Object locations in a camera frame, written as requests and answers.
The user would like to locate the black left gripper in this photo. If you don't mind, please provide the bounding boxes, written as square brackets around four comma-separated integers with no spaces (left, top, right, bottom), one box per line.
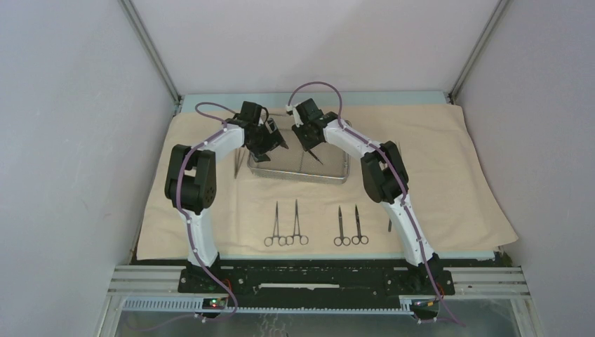
[246,119,287,163]

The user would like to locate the metal surgical instrument tray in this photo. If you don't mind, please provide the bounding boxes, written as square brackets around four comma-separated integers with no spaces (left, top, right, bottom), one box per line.
[247,129,349,185]

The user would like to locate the metal tweezers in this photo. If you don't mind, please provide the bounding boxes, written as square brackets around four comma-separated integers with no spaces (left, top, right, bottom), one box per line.
[234,150,245,178]

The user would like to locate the beige cloth wrap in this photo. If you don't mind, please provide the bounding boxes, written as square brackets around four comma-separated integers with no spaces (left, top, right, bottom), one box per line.
[139,104,517,260]

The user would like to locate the metal hemostat clamp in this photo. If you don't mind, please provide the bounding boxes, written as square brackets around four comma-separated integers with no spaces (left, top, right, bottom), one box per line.
[286,199,309,246]
[264,202,288,247]

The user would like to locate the metal surgical scissors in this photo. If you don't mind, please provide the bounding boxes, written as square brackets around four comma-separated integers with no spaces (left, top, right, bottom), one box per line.
[352,205,369,245]

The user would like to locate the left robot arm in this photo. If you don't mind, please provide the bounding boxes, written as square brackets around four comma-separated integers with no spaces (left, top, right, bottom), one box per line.
[164,101,287,293]

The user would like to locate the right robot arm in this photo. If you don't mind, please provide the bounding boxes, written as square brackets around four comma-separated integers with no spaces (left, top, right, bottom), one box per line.
[286,99,440,293]

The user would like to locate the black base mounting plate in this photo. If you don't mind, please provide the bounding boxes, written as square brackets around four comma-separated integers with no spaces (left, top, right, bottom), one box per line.
[180,256,455,296]

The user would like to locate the aluminium frame rail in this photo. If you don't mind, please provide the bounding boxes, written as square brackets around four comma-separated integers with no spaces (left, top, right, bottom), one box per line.
[107,265,530,315]

